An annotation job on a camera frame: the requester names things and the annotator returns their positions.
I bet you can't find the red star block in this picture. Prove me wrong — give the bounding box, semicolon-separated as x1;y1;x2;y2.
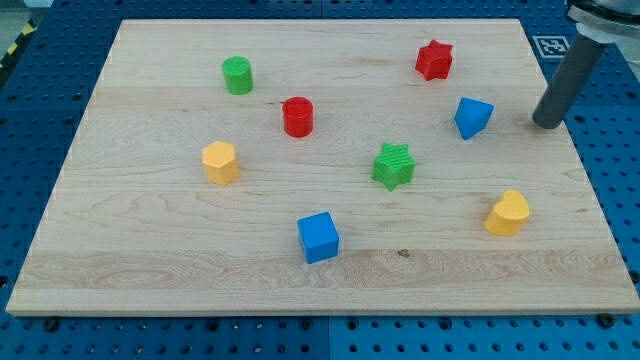
415;39;453;81

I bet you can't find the black bolt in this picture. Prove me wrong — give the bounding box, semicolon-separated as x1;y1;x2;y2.
42;317;60;333
597;313;616;329

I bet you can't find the green cylinder block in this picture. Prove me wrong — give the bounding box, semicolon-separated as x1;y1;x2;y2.
222;56;253;95

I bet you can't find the yellow hexagon block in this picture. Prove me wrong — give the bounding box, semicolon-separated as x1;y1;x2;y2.
201;141;240;185

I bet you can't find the wooden board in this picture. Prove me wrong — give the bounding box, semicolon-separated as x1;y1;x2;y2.
7;19;639;317

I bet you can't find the green star block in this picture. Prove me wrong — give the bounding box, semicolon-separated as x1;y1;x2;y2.
371;142;416;191

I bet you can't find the black bolt front right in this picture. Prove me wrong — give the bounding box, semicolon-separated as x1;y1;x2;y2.
597;313;616;329

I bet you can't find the red cylinder block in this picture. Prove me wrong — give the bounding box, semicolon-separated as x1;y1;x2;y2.
282;96;314;137

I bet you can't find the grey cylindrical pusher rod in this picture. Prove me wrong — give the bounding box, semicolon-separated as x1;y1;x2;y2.
532;34;609;129

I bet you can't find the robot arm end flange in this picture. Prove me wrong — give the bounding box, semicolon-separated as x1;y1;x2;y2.
566;0;639;44

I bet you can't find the yellow heart block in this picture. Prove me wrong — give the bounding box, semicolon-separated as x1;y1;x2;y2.
484;189;530;236

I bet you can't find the white fiducial marker tag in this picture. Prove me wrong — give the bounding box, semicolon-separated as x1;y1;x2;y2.
532;35;569;59

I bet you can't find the blue cube block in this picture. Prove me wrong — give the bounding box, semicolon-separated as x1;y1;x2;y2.
297;212;339;264

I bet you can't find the black bolt front left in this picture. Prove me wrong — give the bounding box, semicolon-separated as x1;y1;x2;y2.
42;317;60;333

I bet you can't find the blue triangle block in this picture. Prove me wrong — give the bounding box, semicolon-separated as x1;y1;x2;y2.
454;97;495;140

